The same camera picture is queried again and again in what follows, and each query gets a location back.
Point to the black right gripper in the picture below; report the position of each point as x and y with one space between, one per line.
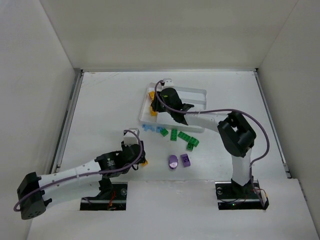
157 104

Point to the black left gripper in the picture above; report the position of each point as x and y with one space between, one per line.
136 152

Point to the small yellow lego brick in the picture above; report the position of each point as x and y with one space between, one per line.
144 163

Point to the green long lego brick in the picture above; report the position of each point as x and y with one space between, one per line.
174 134

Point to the purple round lego piece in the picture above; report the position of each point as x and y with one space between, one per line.
173 162

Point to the purple square lego brick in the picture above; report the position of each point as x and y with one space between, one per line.
185 160

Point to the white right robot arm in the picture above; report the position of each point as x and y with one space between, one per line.
235 132

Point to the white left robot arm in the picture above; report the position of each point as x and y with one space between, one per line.
91 180

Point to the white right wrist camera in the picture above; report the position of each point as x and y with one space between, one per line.
167 83

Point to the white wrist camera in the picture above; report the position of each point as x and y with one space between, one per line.
129 137
167 83

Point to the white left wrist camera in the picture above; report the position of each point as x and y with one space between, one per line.
129 137

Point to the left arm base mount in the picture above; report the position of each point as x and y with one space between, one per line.
114 200

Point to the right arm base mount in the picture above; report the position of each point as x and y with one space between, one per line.
231 196

